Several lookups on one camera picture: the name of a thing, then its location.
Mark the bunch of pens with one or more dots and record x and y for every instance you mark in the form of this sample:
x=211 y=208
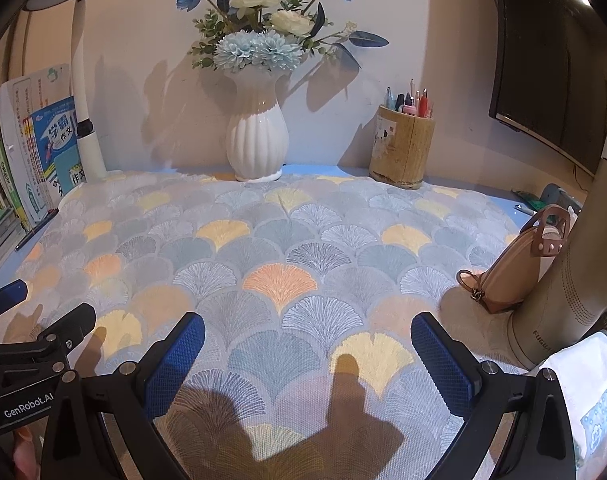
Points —
x=413 y=102

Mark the beige thermos bottle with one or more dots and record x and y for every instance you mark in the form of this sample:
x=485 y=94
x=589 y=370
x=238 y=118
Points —
x=573 y=270

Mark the bamboo pen holder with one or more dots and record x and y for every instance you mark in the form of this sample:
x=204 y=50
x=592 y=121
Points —
x=401 y=150

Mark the artificial flower bouquet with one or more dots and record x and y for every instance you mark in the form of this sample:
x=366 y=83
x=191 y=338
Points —
x=258 y=35

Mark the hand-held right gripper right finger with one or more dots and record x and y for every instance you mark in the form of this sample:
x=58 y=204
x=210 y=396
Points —
x=441 y=362

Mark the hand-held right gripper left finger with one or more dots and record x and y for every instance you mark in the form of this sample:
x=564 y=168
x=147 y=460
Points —
x=178 y=362

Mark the green small tool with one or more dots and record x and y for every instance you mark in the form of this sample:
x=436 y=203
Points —
x=531 y=201

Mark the white ribbed vase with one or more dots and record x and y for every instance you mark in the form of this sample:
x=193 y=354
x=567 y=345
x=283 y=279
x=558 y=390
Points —
x=256 y=135

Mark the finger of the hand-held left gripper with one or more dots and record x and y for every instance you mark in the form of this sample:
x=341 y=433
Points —
x=8 y=294
x=71 y=327

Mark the beige leather bag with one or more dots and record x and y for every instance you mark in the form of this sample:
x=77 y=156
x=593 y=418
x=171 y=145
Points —
x=518 y=270

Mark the person's left hand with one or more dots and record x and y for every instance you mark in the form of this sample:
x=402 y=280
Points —
x=26 y=447

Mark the dark pen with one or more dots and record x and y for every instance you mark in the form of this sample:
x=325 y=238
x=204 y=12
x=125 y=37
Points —
x=36 y=230

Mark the blue cover book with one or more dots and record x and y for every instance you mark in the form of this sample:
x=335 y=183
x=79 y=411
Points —
x=56 y=160

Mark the dark grey small object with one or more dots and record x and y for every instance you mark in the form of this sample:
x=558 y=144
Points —
x=558 y=195

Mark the white desk lamp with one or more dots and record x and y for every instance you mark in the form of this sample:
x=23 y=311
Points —
x=83 y=100

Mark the fan pattern table mat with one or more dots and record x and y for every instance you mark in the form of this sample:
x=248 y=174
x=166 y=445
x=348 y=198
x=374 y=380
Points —
x=283 y=240

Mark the dark monitor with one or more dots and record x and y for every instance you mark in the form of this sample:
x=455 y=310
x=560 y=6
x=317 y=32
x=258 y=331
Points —
x=548 y=50

